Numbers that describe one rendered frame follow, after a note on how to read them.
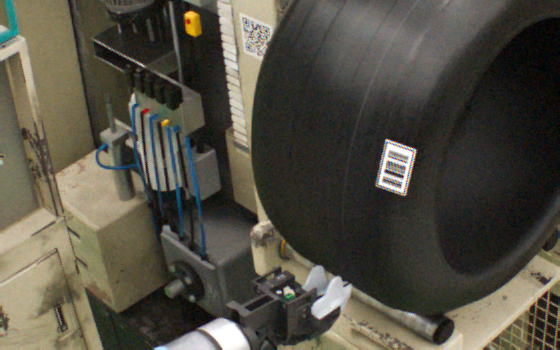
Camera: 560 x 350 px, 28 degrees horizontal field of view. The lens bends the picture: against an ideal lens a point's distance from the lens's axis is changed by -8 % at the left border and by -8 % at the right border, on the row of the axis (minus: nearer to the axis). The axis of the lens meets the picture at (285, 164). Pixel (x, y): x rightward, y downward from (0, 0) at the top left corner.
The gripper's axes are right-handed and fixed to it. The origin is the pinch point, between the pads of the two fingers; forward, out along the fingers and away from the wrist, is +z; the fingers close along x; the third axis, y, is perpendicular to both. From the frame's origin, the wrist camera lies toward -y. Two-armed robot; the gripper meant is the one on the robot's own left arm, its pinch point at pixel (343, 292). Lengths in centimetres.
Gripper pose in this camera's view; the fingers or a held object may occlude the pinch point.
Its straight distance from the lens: 167.4
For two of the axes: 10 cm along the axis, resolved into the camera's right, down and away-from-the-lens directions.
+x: -6.8, -3.8, 6.3
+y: 0.0, -8.6, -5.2
